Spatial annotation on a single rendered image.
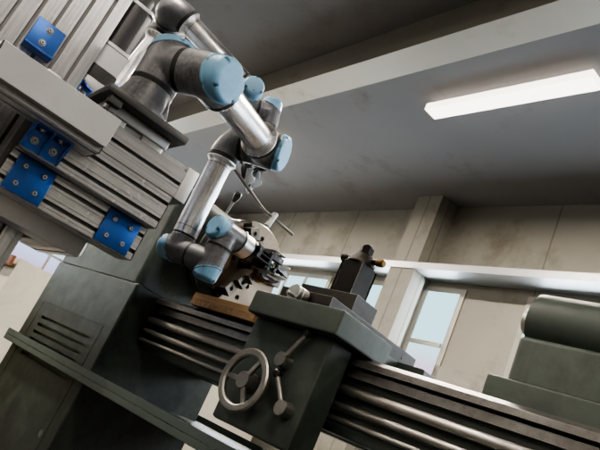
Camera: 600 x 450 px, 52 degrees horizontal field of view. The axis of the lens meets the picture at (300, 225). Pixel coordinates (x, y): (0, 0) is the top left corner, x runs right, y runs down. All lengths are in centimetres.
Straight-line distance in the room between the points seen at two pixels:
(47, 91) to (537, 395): 114
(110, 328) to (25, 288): 296
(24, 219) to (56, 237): 8
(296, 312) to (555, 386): 57
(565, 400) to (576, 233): 387
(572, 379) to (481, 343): 374
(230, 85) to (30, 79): 47
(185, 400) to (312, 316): 96
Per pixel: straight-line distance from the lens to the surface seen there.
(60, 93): 136
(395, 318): 539
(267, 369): 145
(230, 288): 206
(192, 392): 230
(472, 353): 509
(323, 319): 140
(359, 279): 166
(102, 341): 208
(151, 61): 161
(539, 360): 139
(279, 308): 150
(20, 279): 499
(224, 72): 152
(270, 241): 219
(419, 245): 563
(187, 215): 188
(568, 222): 523
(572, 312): 142
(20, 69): 135
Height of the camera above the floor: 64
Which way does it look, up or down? 18 degrees up
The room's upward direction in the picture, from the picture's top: 25 degrees clockwise
